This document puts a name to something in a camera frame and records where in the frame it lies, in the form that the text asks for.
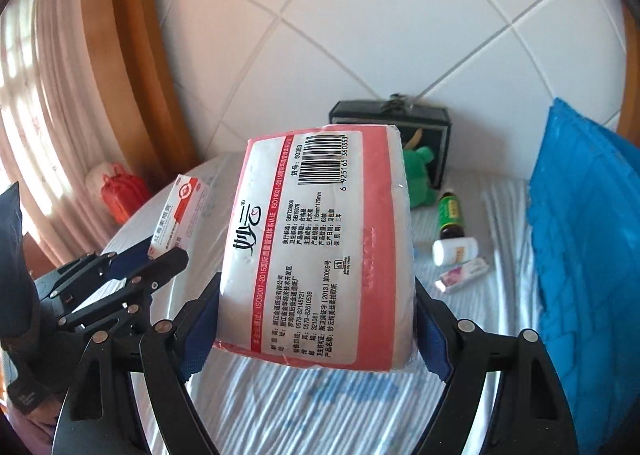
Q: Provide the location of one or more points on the blue silicone mat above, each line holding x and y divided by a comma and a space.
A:
585, 245

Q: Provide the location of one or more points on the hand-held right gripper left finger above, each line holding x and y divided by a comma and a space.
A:
197, 335

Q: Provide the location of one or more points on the pink tissue paper pack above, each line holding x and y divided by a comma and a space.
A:
310, 255

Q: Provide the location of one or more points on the pale pink curtain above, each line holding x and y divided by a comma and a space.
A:
55, 110

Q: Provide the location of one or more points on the brown bottle green label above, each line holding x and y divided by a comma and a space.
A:
452, 215

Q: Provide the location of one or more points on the small white bottle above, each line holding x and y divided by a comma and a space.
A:
452, 251

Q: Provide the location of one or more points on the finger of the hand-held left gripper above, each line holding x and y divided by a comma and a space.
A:
160, 272
130, 260

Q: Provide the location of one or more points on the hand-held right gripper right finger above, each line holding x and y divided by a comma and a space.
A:
432, 340

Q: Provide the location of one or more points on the black framed box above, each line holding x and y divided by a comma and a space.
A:
360, 112

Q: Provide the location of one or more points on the red and white medicine box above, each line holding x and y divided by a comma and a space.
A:
177, 215

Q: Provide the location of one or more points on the small pink and white box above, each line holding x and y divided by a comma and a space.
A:
462, 276

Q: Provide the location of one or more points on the white plastic bag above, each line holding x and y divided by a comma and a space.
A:
96, 177

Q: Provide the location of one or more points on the wooden cabinet frame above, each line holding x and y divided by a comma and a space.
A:
631, 70

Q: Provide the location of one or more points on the green plush toy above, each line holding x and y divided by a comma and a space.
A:
419, 175

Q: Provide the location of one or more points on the red bag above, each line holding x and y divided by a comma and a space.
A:
122, 192

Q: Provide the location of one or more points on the curved wooden frame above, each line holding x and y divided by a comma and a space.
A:
130, 60

